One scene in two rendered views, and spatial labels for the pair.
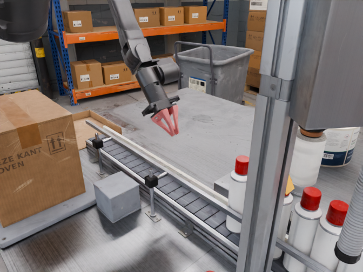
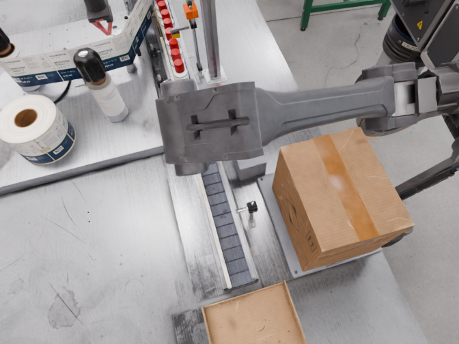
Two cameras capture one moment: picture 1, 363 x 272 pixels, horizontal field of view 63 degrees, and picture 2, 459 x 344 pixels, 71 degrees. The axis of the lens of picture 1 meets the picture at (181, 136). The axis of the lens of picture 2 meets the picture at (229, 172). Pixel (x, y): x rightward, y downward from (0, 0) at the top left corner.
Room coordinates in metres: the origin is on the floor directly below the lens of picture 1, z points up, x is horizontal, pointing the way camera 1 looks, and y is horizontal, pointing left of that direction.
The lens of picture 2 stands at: (1.23, 0.41, 1.88)
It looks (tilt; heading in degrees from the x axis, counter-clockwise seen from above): 63 degrees down; 210
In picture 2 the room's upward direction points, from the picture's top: 4 degrees counter-clockwise
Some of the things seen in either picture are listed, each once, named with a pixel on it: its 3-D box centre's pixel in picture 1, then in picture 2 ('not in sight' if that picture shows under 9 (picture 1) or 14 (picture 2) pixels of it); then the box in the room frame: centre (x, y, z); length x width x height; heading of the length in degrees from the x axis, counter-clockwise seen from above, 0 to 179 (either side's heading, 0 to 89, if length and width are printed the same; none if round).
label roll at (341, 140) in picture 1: (324, 135); (37, 130); (0.97, -0.52, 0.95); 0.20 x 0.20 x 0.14
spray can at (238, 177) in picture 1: (239, 195); (183, 83); (0.58, -0.14, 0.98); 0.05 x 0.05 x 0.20
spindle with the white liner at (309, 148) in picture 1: (308, 145); (102, 87); (0.75, -0.36, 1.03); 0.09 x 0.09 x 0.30
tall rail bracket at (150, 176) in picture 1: (157, 190); not in sight; (0.70, 0.07, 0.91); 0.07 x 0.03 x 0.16; 133
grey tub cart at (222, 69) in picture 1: (212, 80); not in sight; (3.33, -0.35, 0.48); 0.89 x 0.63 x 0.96; 144
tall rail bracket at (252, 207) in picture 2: (104, 151); (245, 213); (0.92, 0.27, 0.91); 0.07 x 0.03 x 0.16; 133
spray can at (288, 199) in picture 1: (276, 217); (177, 63); (0.51, -0.21, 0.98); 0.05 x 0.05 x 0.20
